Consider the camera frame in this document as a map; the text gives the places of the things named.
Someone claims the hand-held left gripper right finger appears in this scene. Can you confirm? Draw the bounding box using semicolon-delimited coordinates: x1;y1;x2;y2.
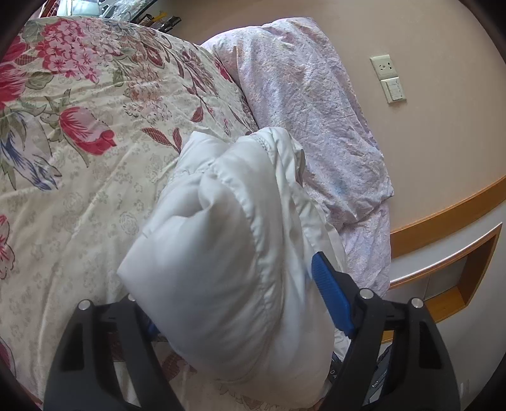
312;251;461;411

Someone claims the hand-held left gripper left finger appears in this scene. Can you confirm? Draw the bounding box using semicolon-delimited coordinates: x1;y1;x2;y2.
43;294;185;411

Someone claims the cream puffer jacket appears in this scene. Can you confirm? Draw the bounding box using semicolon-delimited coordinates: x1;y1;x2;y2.
117;126;349;410

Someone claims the lilac crinkled pillow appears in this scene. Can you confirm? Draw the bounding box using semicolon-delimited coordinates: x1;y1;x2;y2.
334;198;393;295
201;17;395;226

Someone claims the floral bedspread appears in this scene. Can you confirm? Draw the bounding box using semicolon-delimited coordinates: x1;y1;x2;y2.
0;16;259;411

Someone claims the clutter on television stand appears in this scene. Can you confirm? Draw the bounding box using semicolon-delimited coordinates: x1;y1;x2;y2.
46;0;183;33

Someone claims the wooden door frame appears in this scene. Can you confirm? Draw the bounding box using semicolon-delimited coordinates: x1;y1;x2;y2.
379;174;506;344

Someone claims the white wall switch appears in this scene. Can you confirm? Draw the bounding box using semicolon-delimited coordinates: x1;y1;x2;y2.
380;77;407;104

